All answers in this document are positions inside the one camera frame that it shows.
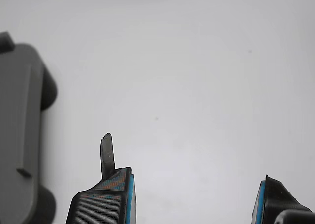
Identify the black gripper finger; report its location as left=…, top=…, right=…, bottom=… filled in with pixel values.
left=65, top=132, right=137, bottom=224
left=251, top=174, right=313, bottom=224

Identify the grey textured mat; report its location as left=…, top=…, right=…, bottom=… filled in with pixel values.
left=0, top=43, right=42, bottom=224

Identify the gray frame holder jig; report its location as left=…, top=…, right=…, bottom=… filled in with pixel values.
left=0, top=31, right=59, bottom=224

